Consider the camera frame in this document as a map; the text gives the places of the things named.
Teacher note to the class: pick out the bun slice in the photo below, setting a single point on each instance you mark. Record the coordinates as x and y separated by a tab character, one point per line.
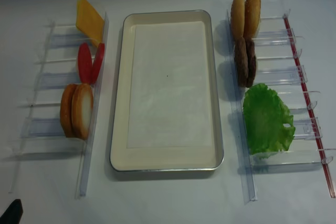
81	110
65	110

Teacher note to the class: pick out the bun half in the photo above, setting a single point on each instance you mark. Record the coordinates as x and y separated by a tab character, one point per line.
237	21
252	18

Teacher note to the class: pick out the green lettuce leaf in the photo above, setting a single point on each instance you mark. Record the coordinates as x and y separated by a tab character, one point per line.
269	124

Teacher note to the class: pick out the cream metal tray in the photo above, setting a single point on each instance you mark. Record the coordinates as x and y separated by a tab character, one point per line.
162	159

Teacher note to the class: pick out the yellow cheese slice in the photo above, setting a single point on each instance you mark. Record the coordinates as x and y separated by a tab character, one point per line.
89	22

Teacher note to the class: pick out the clear acrylic rack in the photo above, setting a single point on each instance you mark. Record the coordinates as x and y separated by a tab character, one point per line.
278	49
42	136

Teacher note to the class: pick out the left red tomato slice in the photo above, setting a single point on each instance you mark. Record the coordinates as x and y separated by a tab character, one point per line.
84	63

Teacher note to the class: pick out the white paper tray liner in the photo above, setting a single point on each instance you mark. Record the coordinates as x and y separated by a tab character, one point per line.
170	104

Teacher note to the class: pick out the right brown meat patty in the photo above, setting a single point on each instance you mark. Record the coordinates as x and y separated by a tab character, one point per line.
252	62

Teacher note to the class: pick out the left clear acrylic rack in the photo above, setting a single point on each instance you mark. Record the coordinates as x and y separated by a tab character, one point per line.
42	136

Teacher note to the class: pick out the left top bun half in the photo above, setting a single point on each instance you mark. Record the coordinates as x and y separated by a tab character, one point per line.
237	21

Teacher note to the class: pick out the red tomato slice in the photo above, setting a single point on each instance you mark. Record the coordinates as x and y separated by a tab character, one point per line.
97	63
84	63

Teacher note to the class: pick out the right top bun half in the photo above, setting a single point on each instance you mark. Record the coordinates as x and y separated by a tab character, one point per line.
252	18

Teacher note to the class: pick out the right red tomato slice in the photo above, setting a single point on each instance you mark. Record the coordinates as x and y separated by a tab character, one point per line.
97	63

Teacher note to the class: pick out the right clear acrylic rack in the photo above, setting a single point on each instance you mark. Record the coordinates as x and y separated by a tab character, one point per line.
278	49

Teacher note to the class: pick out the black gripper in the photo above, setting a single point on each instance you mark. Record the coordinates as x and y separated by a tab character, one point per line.
13	213

